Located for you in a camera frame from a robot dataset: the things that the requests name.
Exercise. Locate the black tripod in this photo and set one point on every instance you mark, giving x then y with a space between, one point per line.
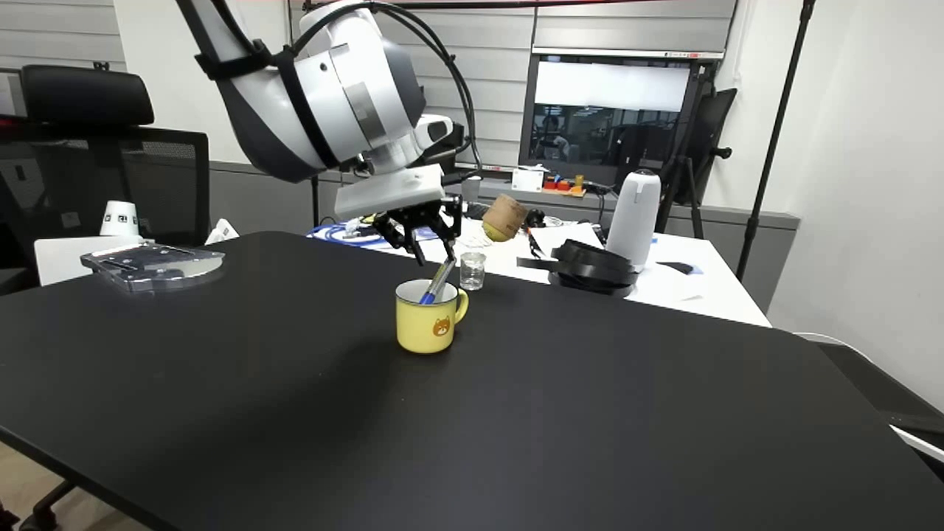
803 16

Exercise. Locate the white plastic bottle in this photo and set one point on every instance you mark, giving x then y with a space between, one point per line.
636 217

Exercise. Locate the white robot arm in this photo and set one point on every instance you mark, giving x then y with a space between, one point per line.
344 97

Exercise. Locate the tilted cork roll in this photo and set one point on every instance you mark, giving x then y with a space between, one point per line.
503 220

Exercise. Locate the clear plastic tray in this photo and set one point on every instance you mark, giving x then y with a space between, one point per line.
155 267

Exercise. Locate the yellow mug white interior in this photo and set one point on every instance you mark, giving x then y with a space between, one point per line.
430 328

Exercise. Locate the small clear glass jar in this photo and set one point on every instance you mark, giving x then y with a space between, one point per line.
472 270

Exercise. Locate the black office chair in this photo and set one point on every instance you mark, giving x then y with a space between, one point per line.
73 140

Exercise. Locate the black round stand base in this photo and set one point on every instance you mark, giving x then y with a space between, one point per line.
593 270

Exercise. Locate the dark monitor screen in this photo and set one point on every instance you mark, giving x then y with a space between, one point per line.
604 120

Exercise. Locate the blue capped marker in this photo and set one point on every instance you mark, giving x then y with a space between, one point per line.
437 280

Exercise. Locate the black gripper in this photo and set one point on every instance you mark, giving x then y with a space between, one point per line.
413 195

